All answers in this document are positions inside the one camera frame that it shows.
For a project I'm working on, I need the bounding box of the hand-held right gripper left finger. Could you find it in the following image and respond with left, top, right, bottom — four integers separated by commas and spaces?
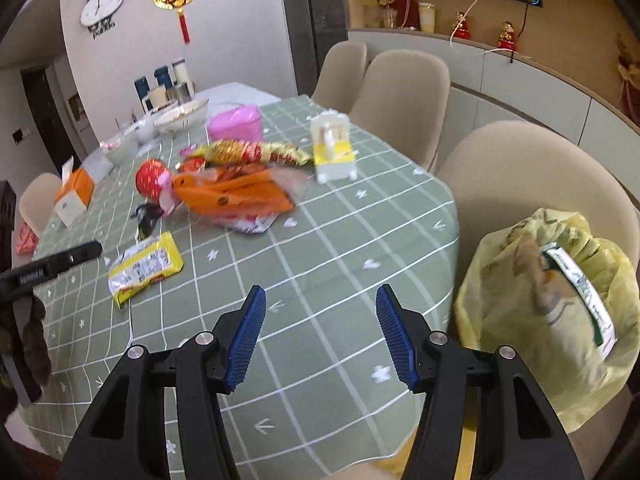
59, 284, 267, 480

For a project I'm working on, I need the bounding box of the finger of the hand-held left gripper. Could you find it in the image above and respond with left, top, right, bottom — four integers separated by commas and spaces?
0, 241, 103, 297

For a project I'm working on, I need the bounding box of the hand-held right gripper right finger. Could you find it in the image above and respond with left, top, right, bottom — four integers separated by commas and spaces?
375, 283, 586, 480

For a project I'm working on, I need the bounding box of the yellow snack packet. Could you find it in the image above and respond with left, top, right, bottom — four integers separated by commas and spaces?
109, 231, 185, 309

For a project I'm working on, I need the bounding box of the black wrapper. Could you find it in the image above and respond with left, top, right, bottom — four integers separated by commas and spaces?
131, 203, 163, 238

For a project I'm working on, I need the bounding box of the yellow plastic bag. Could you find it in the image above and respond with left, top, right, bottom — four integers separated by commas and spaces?
452, 207, 640, 433

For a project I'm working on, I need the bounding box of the round red foil wrapper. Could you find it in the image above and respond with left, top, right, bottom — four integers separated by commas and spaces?
135, 158, 176, 201

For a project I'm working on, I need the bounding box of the pink white wrapper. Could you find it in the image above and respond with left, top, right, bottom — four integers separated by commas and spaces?
157, 180, 186, 218

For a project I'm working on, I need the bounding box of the orange snack wrapper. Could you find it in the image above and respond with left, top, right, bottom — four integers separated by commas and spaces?
172, 165, 306, 235

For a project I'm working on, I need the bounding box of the gold red snack wrapper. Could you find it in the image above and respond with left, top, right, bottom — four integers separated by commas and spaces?
192, 140, 312, 167

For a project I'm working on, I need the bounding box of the person's left hand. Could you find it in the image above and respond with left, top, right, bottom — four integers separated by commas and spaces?
20, 292, 52, 387

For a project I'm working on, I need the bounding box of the pink red small wrapper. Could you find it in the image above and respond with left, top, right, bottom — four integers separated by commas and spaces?
15, 220, 40, 255

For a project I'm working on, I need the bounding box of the beige dining chair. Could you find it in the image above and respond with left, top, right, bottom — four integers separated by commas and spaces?
19, 172, 63, 238
350, 120, 640, 480
347, 50, 451, 171
310, 41, 368, 116

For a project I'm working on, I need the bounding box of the orange white cardboard box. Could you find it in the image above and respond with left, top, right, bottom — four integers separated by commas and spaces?
53, 156, 96, 227

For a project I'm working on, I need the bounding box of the dark door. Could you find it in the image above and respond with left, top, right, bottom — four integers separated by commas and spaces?
20, 65, 83, 161

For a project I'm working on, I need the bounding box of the small white bowl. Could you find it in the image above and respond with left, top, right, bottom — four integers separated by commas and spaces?
100, 135, 138, 166
131, 117, 156, 143

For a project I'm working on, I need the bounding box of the large patterned white bowl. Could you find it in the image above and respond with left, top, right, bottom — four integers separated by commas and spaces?
152, 99, 210, 136

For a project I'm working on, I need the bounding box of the white yellow toy chair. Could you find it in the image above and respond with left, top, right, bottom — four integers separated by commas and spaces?
309, 109, 358, 185

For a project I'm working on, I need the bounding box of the white green label packet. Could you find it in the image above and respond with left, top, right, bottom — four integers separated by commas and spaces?
542, 242, 618, 361

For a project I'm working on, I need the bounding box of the metal cup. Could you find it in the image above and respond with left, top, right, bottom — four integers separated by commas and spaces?
165, 84, 193, 106

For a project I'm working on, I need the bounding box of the pink plastic box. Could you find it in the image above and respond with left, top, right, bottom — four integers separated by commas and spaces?
206, 104, 263, 143

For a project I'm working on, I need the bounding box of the white sideboard cabinet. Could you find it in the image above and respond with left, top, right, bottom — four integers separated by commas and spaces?
347, 30, 640, 211

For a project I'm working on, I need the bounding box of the red gold figurine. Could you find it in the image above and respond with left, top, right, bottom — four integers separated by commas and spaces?
452, 11, 473, 41
496, 21, 518, 51

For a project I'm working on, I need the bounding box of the cream cup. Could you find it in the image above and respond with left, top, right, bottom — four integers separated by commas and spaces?
417, 2, 437, 33

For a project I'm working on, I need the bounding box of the red gift box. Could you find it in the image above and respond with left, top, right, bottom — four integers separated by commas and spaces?
395, 0, 420, 31

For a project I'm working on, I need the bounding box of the red gold gift decoration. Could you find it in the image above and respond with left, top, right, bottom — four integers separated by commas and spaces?
616, 35, 640, 126

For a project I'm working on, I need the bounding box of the panda wall clock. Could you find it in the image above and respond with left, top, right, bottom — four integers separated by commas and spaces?
80, 0, 125, 40

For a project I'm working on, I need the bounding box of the white cable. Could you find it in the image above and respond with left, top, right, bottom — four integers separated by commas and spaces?
448, 0, 506, 56

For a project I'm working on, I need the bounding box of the black cable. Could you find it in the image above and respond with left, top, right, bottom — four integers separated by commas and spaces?
510, 2, 531, 63

